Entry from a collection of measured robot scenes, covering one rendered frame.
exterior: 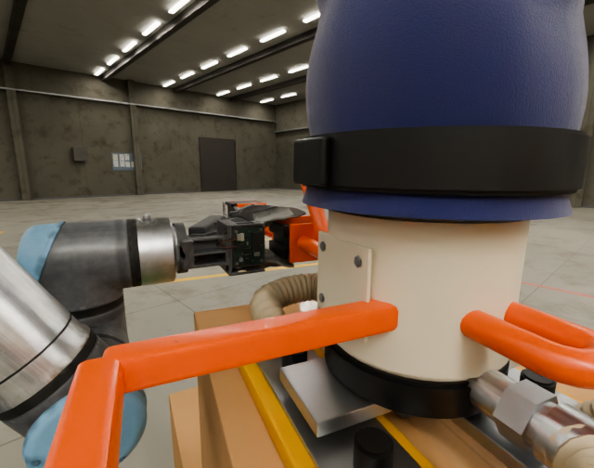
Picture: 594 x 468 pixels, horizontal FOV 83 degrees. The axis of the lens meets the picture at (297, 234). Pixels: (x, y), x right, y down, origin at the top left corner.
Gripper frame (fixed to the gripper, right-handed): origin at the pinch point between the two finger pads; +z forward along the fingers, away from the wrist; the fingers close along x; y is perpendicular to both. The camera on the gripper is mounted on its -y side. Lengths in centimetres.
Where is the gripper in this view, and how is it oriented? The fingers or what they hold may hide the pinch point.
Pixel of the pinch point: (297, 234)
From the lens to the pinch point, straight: 57.2
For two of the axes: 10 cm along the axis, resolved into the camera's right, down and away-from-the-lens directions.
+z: 9.0, -0.8, 4.4
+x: 0.0, -9.8, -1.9
